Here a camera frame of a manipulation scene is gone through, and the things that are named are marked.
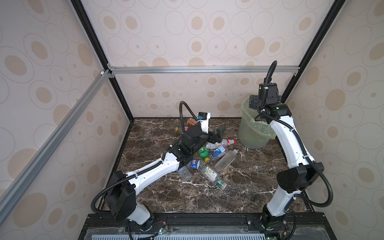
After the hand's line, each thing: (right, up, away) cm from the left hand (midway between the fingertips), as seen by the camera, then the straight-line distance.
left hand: (223, 124), depth 69 cm
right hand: (+23, +14, +8) cm, 29 cm away
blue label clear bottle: (+2, -16, +25) cm, 30 cm away
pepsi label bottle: (-11, -23, +21) cm, 33 cm away
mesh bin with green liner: (+21, -4, +17) cm, 27 cm away
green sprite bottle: (-7, -17, +27) cm, 32 cm away
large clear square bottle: (+2, -25, +22) cm, 34 cm away
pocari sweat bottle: (-19, -29, +21) cm, 40 cm away
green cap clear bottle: (-4, -28, +16) cm, 32 cm away
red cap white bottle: (+6, -11, +31) cm, 33 cm away
